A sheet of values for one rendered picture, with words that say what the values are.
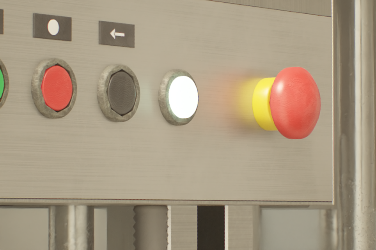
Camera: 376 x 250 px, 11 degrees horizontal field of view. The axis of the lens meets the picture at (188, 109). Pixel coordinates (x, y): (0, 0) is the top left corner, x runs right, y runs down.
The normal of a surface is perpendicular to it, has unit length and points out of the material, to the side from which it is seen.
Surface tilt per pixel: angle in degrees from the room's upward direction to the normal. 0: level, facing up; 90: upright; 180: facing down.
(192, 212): 90
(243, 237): 90
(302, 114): 104
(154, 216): 58
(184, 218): 90
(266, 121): 131
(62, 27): 90
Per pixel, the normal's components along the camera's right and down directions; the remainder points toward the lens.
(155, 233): 0.25, -0.58
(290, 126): 0.29, 0.47
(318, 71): 0.78, -0.04
